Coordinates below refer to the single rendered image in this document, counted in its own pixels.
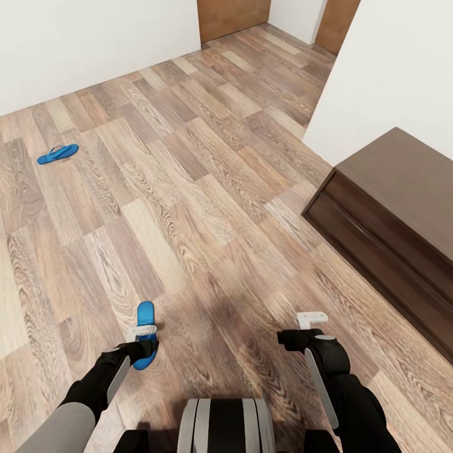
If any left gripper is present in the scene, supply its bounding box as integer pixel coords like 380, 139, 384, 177
118, 339, 159, 363

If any sandal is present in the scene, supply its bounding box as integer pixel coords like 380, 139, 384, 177
133, 301, 157, 371
37, 144, 79, 164

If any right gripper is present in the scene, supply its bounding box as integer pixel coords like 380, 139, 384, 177
277, 328, 323, 353

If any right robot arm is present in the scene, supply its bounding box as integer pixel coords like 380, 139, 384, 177
277, 312, 402, 453

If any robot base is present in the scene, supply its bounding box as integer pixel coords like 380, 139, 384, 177
113, 430, 340, 453

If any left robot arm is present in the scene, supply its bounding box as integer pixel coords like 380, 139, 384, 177
13, 325, 159, 453

